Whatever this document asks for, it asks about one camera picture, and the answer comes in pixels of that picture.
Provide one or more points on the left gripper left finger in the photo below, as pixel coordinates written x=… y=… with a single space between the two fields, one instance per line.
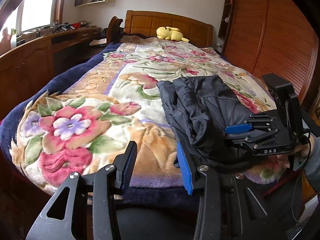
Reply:
x=65 y=214

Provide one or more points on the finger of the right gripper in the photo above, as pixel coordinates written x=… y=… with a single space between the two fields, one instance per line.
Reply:
x=239 y=128

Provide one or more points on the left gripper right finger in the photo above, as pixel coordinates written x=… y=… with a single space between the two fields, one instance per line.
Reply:
x=230 y=207

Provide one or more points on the black jacket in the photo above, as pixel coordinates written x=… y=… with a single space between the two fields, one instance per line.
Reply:
x=199 y=109

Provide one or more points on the person's right hand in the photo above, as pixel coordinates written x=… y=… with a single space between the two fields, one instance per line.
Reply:
x=302 y=152

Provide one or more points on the floral bed blanket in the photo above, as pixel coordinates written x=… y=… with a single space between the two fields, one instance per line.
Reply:
x=87 y=115

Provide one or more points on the wooden louvered wardrobe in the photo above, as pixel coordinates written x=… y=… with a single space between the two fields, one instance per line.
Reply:
x=273 y=36

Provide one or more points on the yellow plush toy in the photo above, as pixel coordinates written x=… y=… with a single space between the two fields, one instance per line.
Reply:
x=171 y=34

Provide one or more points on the wooden headboard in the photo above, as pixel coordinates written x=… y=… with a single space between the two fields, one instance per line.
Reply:
x=146 y=23

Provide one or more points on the wooden desk cabinet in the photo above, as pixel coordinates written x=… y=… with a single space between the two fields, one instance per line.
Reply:
x=29 y=67

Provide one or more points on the wooden chair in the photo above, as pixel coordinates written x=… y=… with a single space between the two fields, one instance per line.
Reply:
x=113 y=30

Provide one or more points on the red basket on desk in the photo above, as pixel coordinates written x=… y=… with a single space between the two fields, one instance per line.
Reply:
x=76 y=25

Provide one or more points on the window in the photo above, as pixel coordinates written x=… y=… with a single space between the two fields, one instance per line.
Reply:
x=28 y=18

